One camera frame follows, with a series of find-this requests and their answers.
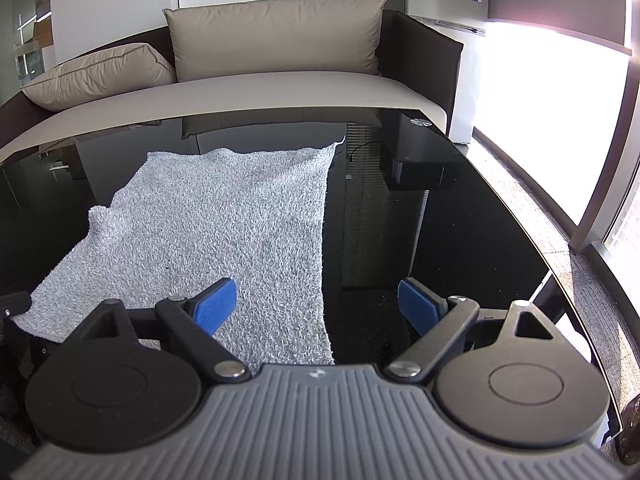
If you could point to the small beige side cushion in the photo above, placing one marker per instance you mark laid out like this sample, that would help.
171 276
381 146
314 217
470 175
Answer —
98 75

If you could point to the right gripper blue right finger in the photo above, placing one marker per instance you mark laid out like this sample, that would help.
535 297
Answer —
442 324

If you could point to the dark sofa with beige seat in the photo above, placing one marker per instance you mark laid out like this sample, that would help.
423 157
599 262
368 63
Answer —
418 69

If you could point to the grey terry towel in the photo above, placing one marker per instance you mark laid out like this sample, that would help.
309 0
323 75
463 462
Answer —
184 222

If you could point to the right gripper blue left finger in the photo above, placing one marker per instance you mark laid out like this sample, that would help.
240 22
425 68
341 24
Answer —
188 327

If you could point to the large beige back cushion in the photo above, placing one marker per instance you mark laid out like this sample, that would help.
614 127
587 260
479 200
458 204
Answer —
274 36

